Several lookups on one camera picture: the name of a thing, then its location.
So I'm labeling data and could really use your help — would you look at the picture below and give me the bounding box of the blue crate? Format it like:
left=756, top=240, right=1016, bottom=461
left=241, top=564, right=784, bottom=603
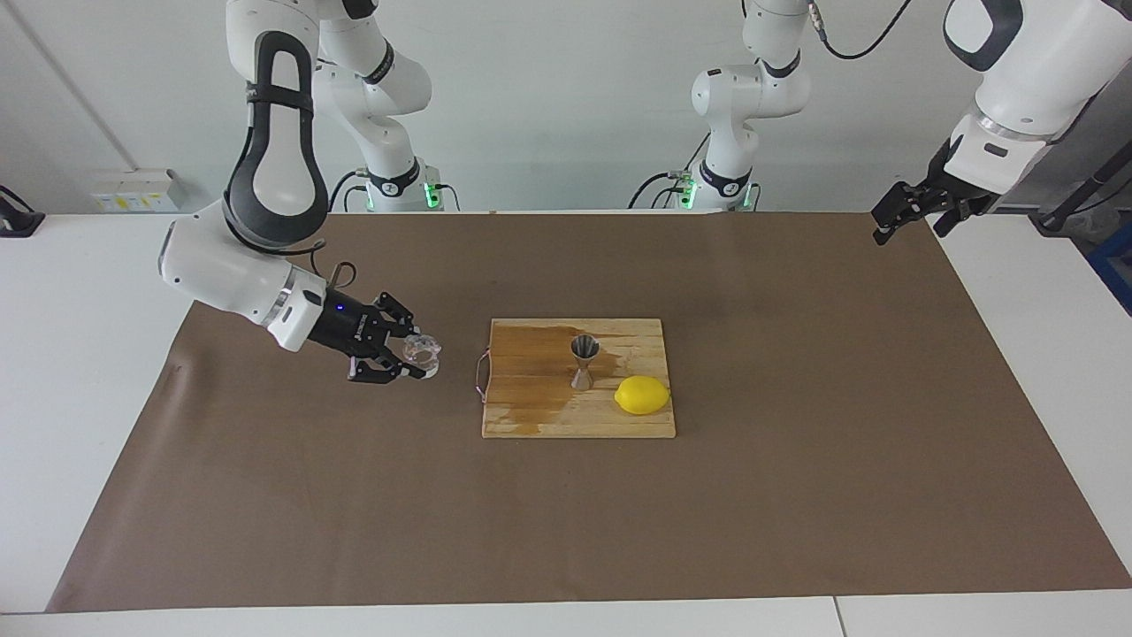
left=1090, top=226, right=1132, bottom=315

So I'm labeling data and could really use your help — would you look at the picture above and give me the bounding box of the wooden cutting board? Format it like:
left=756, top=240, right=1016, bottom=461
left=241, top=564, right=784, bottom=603
left=475, top=318, right=677, bottom=440

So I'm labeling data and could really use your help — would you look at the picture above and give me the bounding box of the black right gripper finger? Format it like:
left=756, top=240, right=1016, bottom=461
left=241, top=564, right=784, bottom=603
left=347, top=352, right=427, bottom=385
left=373, top=291, right=422, bottom=339

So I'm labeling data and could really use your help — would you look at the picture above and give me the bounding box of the white wall socket box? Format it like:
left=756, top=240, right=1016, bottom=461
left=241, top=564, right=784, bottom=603
left=91, top=168, right=188, bottom=213

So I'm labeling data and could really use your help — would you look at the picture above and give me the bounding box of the steel double jigger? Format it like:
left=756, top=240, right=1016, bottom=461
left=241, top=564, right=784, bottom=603
left=569, top=334, right=601, bottom=391

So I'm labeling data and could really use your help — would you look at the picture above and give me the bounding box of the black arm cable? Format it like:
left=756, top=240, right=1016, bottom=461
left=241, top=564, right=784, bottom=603
left=809, top=0, right=916, bottom=61
left=305, top=239, right=359, bottom=293

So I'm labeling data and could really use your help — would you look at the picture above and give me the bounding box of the small clear glass cup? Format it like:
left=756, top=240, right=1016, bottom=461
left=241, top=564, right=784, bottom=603
left=402, top=332, right=443, bottom=379

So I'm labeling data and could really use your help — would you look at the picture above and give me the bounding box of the brown paper table mat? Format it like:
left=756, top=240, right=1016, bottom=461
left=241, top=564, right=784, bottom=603
left=46, top=211, right=1132, bottom=613

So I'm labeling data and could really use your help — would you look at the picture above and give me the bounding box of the black stand pole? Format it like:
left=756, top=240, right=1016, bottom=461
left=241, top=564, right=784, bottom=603
left=1036, top=142, right=1132, bottom=235

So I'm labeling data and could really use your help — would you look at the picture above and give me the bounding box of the yellow lemon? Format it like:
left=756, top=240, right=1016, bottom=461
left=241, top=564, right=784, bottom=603
left=614, top=374, right=671, bottom=416

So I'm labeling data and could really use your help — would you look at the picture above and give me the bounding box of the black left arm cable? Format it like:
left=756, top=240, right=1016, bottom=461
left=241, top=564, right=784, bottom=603
left=809, top=0, right=916, bottom=61

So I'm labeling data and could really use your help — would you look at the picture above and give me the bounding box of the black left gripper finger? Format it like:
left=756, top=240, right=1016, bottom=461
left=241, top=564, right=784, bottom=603
left=871, top=181, right=925, bottom=246
left=931, top=196, right=974, bottom=238

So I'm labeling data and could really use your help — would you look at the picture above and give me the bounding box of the black desk object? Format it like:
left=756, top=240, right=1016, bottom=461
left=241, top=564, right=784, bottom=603
left=0, top=184, right=45, bottom=238

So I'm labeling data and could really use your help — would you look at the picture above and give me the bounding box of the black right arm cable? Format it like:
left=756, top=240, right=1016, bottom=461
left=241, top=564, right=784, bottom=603
left=305, top=239, right=359, bottom=293

